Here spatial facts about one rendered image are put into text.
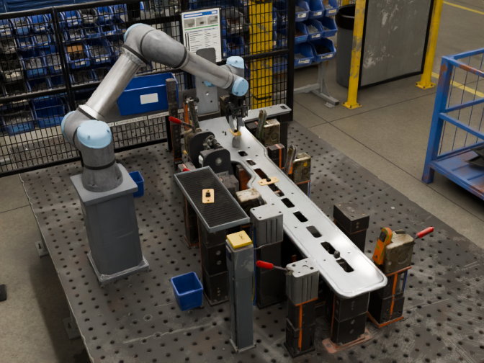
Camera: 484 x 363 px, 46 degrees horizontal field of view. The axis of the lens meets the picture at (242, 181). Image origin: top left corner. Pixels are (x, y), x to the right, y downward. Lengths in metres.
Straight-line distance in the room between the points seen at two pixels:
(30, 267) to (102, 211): 1.59
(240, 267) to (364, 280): 0.39
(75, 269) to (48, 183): 0.75
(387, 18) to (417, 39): 0.49
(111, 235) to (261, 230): 0.62
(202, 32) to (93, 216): 1.30
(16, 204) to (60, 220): 1.59
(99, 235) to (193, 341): 0.54
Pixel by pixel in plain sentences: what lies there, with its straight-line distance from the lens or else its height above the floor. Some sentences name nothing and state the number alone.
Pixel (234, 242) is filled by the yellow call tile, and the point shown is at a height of 1.16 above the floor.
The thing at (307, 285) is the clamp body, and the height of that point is 1.01.
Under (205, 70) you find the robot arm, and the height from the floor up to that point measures 1.43.
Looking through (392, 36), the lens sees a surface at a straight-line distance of 5.52.
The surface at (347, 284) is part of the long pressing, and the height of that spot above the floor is 1.00.
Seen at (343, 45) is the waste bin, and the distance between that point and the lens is 5.73.
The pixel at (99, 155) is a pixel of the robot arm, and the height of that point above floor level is 1.24.
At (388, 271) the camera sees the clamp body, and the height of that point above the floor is 0.96.
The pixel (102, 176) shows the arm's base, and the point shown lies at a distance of 2.13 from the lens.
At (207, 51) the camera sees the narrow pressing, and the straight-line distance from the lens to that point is 2.80.
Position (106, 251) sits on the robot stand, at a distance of 2.28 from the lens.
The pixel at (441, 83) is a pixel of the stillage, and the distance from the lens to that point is 4.00.
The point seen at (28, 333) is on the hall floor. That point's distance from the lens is 3.29.
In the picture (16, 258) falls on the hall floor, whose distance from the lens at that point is 3.81.
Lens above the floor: 2.22
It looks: 32 degrees down
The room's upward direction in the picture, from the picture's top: 2 degrees counter-clockwise
